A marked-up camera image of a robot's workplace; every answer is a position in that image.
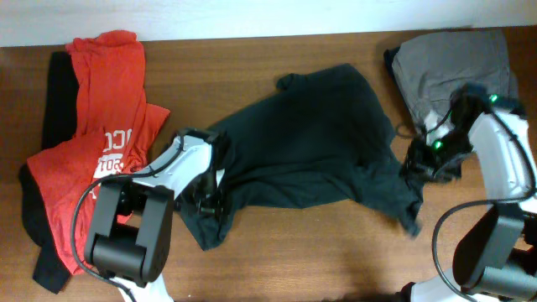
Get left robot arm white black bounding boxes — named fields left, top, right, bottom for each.
left=75, top=128, right=228, bottom=301

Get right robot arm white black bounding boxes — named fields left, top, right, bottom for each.
left=402, top=84, right=536, bottom=302

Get black Nike t-shirt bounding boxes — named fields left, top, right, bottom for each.
left=176, top=64, right=423, bottom=250

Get grey folded shorts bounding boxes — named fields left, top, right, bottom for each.
left=393, top=29, right=519, bottom=133

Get black garment under red shirt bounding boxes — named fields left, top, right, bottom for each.
left=18, top=51, right=79, bottom=294

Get dark navy folded garment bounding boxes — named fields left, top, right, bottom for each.
left=383, top=46, right=400, bottom=80

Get red printed t-shirt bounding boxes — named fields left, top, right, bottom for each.
left=45, top=30, right=169, bottom=275

